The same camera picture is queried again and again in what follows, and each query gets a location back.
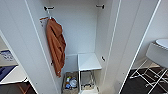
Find wire basket under shelf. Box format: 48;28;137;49
80;70;95;91

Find black wardrobe hook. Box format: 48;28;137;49
95;3;106;10
43;5;55;12

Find white shelf compartment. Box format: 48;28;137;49
77;52;103;93

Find grey storage basket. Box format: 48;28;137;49
61;71;80;94

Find orange garment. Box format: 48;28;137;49
45;18;67;78

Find white bin lid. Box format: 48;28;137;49
0;65;28;85

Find white wardrobe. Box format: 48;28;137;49
0;0;168;94

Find white bottle green cap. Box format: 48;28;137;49
65;76;72;83

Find white round container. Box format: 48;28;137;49
69;78;78;89

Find paper sign orange edge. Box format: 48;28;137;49
39;16;50;25

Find white round high table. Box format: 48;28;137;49
155;38;168;52

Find white clothes hanger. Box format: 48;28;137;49
46;9;55;21

